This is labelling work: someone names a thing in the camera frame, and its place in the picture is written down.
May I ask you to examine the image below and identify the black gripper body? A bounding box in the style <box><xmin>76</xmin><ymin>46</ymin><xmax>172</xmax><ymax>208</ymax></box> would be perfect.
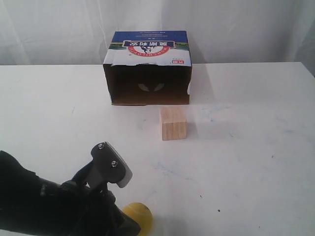
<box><xmin>63</xmin><ymin>163</ymin><xmax>141</xmax><ymax>236</ymax></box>

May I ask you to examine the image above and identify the yellow tennis ball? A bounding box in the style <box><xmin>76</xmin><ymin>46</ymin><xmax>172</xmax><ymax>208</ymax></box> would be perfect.
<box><xmin>123</xmin><ymin>203</ymin><xmax>153</xmax><ymax>236</ymax></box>

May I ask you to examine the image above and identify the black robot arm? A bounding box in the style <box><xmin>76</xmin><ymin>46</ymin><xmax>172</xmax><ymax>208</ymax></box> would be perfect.
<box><xmin>0</xmin><ymin>151</ymin><xmax>141</xmax><ymax>236</ymax></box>

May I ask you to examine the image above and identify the light wooden cube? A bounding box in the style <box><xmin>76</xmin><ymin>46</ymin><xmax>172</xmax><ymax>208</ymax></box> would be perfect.
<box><xmin>159</xmin><ymin>106</ymin><xmax>187</xmax><ymax>141</ymax></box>

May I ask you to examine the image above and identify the blue white cardboard box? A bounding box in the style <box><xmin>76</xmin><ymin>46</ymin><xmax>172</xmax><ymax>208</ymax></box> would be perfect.
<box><xmin>103</xmin><ymin>30</ymin><xmax>192</xmax><ymax>106</ymax></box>

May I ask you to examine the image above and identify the white curtain backdrop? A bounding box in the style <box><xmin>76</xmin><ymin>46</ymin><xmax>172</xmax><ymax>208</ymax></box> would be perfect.
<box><xmin>0</xmin><ymin>0</ymin><xmax>315</xmax><ymax>65</ymax></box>

